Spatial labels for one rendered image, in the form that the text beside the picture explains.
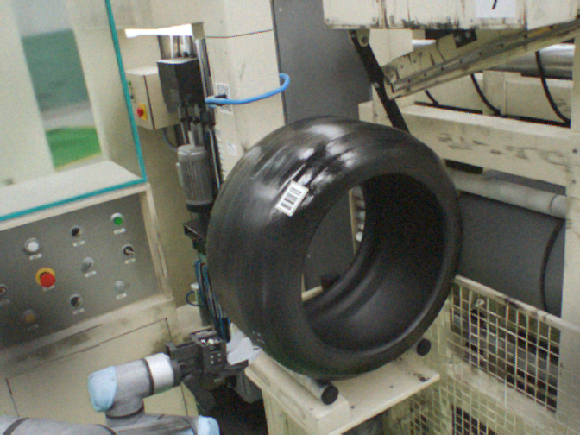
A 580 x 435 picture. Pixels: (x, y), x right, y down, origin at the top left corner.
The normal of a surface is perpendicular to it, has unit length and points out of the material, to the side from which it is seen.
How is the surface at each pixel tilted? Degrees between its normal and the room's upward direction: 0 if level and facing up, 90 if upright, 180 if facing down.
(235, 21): 90
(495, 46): 90
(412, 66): 90
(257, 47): 90
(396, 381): 0
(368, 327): 17
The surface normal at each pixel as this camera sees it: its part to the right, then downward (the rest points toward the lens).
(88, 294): 0.53, 0.25
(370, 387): -0.11, -0.92
